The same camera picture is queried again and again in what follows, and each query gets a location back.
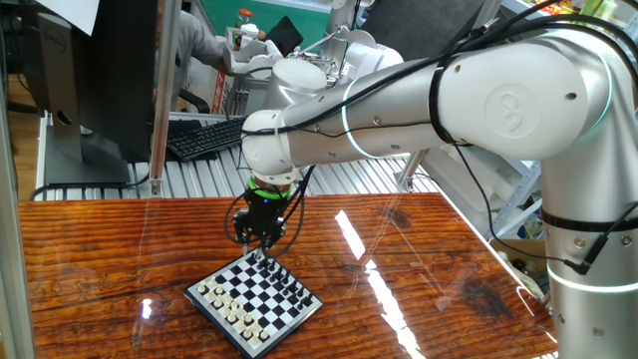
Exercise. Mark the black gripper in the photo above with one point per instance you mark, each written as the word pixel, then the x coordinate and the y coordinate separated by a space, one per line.
pixel 266 217

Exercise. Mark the black white magnetic chessboard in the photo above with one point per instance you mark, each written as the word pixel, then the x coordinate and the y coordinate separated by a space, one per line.
pixel 254 299

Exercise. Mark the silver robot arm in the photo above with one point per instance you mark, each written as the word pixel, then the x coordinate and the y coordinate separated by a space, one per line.
pixel 498 109

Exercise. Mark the black chess knight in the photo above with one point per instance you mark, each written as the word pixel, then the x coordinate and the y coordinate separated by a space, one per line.
pixel 302 294
pixel 265 260

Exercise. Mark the black chess bishop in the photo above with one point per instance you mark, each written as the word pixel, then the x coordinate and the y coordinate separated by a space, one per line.
pixel 294 287
pixel 273 267

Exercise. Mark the black chess queen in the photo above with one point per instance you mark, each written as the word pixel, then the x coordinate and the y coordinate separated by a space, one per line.
pixel 280 273

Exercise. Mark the black chess king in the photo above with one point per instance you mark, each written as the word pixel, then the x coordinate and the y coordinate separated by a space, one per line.
pixel 287 280

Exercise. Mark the white chess rook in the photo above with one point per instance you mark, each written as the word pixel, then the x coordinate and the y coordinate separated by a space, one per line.
pixel 256 340
pixel 201 288

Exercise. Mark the white chess knight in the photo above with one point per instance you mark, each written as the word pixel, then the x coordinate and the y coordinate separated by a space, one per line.
pixel 248 333
pixel 209 297

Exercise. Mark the white chess bishop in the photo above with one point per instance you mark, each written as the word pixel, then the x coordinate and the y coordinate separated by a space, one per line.
pixel 240 325
pixel 217 304

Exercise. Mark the white chess queen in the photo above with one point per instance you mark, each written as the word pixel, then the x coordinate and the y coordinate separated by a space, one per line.
pixel 224 311

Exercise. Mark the white chess king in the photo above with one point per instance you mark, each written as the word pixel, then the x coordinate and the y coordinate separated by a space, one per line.
pixel 232 318

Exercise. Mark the black computer keyboard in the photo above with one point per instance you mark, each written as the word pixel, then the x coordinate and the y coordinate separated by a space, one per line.
pixel 204 139

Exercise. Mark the wood grain table mat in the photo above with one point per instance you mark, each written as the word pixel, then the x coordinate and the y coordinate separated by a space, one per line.
pixel 124 239

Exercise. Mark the aluminium equipment case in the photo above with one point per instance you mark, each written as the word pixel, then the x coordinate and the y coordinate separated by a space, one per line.
pixel 244 100

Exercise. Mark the black office chair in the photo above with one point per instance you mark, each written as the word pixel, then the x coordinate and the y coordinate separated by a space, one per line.
pixel 197 102

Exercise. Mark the white box red print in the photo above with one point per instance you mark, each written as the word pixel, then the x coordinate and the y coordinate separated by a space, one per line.
pixel 219 90

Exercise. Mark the white haptic teleoperation device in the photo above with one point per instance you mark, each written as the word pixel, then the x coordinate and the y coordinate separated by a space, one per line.
pixel 249 52

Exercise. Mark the black tablet screen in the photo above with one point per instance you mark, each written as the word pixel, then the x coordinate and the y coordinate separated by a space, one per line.
pixel 285 35

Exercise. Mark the person in grey shirt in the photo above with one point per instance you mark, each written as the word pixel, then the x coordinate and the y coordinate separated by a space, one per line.
pixel 197 40

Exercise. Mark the black Dell monitor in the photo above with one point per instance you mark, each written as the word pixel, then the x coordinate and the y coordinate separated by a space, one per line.
pixel 114 75

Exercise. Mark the green bottle orange cap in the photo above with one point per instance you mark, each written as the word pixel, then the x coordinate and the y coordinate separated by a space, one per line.
pixel 243 17

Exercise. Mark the white foam packaging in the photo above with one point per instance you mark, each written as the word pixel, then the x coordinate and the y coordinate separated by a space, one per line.
pixel 473 184

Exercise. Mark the grey robot column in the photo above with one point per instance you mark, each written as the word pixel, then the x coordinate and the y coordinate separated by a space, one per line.
pixel 341 15

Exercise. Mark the brown cardboard box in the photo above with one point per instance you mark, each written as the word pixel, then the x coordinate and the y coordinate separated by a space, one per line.
pixel 518 249

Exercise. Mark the dark grey board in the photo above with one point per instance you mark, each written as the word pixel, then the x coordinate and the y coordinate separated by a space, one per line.
pixel 423 25

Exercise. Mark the colourful plastic bag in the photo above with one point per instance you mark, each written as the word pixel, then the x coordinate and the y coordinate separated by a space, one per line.
pixel 531 227

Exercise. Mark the white paper sheet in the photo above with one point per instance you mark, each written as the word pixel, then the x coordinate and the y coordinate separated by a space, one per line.
pixel 75 12

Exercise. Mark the colourful toy pile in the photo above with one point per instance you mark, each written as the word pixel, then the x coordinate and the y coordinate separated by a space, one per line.
pixel 553 5

